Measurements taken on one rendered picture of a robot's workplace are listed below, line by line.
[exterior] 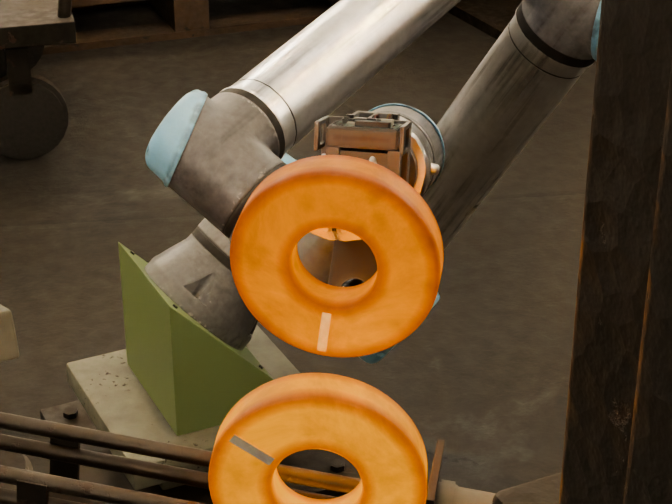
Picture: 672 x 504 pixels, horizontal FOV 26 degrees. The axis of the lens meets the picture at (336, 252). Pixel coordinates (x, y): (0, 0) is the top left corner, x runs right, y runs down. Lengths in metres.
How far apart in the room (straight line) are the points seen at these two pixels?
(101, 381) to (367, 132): 1.22
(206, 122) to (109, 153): 2.03
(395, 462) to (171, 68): 2.96
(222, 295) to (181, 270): 0.07
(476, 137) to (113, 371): 0.75
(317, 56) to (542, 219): 1.64
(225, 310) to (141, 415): 0.22
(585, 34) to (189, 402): 0.79
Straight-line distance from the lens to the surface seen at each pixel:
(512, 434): 2.36
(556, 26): 1.76
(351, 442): 1.01
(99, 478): 2.24
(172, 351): 2.06
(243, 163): 1.36
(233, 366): 2.11
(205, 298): 2.09
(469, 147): 1.87
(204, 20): 4.15
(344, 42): 1.50
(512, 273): 2.84
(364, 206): 1.02
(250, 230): 1.05
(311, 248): 1.34
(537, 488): 0.75
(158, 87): 3.78
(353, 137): 1.13
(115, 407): 2.21
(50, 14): 3.32
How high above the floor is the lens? 1.31
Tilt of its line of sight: 27 degrees down
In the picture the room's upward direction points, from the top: straight up
